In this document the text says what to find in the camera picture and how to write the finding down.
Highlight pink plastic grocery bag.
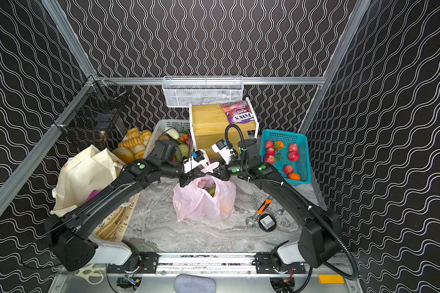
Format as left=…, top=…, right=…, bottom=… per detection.
left=172, top=162, right=237, bottom=222

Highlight purple snack packet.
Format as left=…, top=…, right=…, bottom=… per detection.
left=86, top=190, right=100, bottom=201

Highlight cream canvas tote bag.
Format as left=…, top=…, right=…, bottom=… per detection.
left=51, top=145, right=139, bottom=242

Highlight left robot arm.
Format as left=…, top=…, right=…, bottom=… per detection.
left=45, top=140, right=209, bottom=272

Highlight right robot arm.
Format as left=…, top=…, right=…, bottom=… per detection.
left=212, top=145, right=359, bottom=280

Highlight green cabbage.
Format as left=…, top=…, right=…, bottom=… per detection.
left=178, top=144, right=189, bottom=158

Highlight wooden two-tier shelf rack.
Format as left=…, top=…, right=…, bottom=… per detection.
left=189, top=97, right=259, bottom=161

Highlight white plastic vegetable basket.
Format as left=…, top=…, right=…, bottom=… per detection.
left=143, top=119, right=190, bottom=159

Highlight orange box cutter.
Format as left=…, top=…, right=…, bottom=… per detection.
left=246, top=196, right=273, bottom=227

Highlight purple Fox's candy bag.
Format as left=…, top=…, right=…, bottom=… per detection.
left=221, top=100, right=254, bottom=125

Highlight black round tape measure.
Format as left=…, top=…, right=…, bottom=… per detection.
left=257, top=214, right=277, bottom=233

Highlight teal plastic fruit basket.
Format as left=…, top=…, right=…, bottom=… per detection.
left=260, top=129, right=311, bottom=186

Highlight orange fruit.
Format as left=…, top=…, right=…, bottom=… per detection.
left=288, top=173, right=301, bottom=181

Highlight red apple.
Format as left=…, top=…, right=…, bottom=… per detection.
left=288, top=151, right=300, bottom=162

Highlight long braided bread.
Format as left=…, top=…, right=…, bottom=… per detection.
left=118, top=136, right=143, bottom=148

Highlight large bread loaf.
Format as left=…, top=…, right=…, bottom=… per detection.
left=112, top=147, right=135, bottom=164

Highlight grey cloth pad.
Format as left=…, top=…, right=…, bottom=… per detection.
left=174, top=274, right=216, bottom=293

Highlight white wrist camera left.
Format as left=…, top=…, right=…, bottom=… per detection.
left=183, top=150, right=210, bottom=173

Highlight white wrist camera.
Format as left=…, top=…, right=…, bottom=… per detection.
left=211, top=139, right=233, bottom=165
left=183, top=150, right=210, bottom=173

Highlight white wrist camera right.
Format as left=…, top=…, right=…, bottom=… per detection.
left=211, top=139, right=233, bottom=165

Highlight white wire wall basket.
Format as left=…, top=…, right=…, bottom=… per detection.
left=162, top=76, right=244, bottom=107

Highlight metal base rail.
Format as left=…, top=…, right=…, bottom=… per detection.
left=106, top=251, right=353, bottom=275

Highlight black wire wall basket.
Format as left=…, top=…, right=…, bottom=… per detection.
left=56, top=80, right=128, bottom=151

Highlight scissors with cream handles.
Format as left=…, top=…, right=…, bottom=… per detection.
left=73, top=264, right=105, bottom=285

